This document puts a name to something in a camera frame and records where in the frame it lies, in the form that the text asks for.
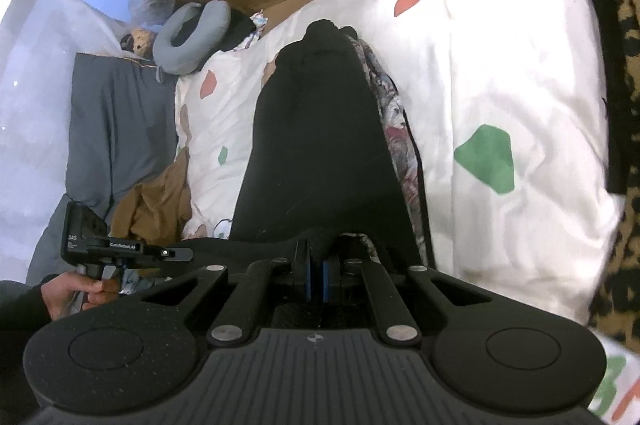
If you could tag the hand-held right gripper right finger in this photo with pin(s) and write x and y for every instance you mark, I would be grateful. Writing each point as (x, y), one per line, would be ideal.
(327, 277)

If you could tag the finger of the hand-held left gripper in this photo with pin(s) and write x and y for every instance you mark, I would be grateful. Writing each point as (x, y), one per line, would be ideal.
(177, 253)

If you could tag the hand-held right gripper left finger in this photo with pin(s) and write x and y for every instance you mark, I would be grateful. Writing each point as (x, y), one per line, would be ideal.
(307, 272)

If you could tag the black top with floral sleeves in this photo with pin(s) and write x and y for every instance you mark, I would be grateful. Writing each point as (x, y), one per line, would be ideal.
(315, 145)

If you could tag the person's left forearm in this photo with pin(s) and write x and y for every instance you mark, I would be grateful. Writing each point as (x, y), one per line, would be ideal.
(20, 320)

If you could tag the person's left hand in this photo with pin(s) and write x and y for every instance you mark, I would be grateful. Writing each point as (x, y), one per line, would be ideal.
(65, 291)

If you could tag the brown garment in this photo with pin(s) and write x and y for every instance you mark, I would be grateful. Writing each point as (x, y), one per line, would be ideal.
(155, 205)

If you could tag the translucent white curtain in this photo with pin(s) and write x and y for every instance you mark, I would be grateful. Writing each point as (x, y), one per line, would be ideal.
(35, 105)

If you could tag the small teddy bear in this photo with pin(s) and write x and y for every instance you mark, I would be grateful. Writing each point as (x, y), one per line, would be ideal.
(142, 40)

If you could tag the grey neck pillow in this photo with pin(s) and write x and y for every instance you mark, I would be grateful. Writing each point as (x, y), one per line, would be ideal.
(172, 40)

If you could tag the dark cloth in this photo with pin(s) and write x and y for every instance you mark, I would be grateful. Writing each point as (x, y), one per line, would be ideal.
(235, 32)

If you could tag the crumpled clear plastic bag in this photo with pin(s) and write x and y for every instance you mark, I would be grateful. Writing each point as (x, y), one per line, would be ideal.
(147, 2)

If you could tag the colourful print cloth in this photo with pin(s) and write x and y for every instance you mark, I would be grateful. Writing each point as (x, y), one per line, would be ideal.
(259, 22)

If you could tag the white bear print blanket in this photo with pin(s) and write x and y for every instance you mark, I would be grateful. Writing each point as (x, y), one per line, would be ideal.
(475, 70)

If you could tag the leopard print garment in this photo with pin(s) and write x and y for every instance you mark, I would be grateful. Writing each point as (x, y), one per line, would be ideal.
(625, 30)

